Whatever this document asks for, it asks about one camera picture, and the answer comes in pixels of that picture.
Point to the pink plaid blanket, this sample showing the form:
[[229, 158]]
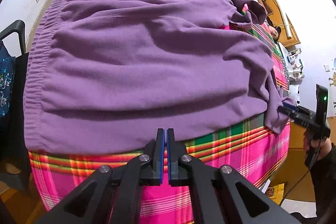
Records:
[[236, 161]]

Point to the person's right hand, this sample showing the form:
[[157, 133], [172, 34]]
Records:
[[326, 148]]

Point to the wooden headboard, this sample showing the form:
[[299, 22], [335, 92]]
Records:
[[281, 22]]

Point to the purple pants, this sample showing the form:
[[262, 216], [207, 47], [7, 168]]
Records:
[[144, 56]]

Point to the black mesh office chair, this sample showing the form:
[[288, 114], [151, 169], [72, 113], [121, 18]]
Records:
[[15, 77]]

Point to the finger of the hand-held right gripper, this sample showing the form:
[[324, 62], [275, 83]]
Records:
[[291, 106], [284, 110]]

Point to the person's right forearm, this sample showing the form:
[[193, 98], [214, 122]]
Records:
[[328, 182]]

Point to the white wall switch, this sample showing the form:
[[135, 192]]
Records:
[[327, 68]]

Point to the yellow snack packet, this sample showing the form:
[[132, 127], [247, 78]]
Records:
[[275, 191]]

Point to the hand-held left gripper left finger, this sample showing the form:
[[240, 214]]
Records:
[[162, 158]]

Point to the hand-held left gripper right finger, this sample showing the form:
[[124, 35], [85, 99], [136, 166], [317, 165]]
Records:
[[170, 158]]

